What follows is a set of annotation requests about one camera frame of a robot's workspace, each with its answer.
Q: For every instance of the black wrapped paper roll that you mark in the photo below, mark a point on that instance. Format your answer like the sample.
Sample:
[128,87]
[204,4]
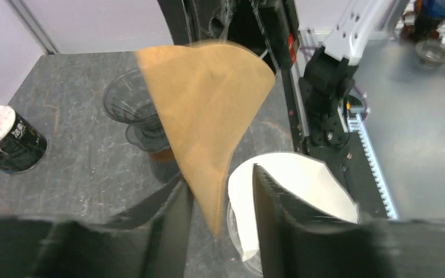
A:
[21,145]

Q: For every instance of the brown paper coffee filter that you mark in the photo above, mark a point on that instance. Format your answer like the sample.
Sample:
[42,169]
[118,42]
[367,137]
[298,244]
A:
[206,96]

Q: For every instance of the dark glass carafe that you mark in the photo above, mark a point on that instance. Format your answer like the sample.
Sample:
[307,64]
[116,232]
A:
[165,155]

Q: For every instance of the dark smoked plastic dripper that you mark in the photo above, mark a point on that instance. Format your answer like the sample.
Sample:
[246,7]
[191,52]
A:
[127,100]

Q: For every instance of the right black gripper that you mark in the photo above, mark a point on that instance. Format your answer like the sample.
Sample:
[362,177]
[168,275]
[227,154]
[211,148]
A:
[267,28]

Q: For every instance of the clear glass dripper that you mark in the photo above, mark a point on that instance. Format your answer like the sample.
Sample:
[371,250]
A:
[253,264]

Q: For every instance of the white paper coffee filter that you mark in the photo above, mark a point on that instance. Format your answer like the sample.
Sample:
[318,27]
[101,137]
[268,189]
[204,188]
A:
[307,178]

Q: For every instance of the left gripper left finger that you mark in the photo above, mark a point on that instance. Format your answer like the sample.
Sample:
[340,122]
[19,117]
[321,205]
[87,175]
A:
[149,239]

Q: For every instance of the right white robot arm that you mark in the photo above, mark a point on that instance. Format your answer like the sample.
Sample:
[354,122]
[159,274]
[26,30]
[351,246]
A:
[329,72]

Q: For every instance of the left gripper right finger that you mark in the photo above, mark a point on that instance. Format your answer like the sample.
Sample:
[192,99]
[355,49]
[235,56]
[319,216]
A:
[298,240]

